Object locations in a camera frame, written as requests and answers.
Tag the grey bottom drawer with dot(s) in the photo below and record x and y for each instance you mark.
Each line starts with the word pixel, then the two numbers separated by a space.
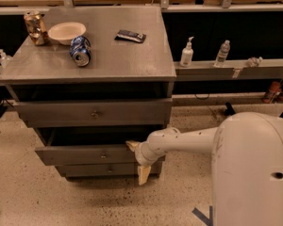
pixel 113 169

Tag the grey top drawer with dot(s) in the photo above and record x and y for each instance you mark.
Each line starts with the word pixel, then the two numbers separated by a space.
pixel 94 113

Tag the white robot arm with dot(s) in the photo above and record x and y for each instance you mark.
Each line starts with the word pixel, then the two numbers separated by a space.
pixel 246 161

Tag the orange spray bottle left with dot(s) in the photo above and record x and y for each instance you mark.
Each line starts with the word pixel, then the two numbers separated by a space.
pixel 271 92

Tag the crumpled clear plastic wrapper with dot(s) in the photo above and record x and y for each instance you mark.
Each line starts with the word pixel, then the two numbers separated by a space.
pixel 254 61

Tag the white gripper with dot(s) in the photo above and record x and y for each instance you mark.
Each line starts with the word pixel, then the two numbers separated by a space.
pixel 141 154

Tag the black snack bar wrapper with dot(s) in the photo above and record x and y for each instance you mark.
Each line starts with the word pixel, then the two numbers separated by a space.
pixel 131 36

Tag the grey drawer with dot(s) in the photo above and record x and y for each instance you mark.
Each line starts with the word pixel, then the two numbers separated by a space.
pixel 113 169
pixel 94 113
pixel 72 146

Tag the crushed gold soda can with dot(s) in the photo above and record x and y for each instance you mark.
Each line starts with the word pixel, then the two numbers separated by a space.
pixel 36 27

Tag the white pump bottle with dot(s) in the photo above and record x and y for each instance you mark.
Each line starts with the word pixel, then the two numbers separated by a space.
pixel 187 54

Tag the clear pump bottle left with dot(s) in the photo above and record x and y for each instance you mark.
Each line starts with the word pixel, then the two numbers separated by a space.
pixel 4 58

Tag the clear water bottle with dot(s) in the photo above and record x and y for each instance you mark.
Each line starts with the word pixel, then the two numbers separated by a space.
pixel 222 54

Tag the white bowl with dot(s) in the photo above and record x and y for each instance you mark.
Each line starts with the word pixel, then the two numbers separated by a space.
pixel 64 33

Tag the grey drawer cabinet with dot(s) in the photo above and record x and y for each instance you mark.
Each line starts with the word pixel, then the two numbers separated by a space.
pixel 118 70

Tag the crushed blue soda can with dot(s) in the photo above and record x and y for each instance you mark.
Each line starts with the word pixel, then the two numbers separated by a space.
pixel 80 51

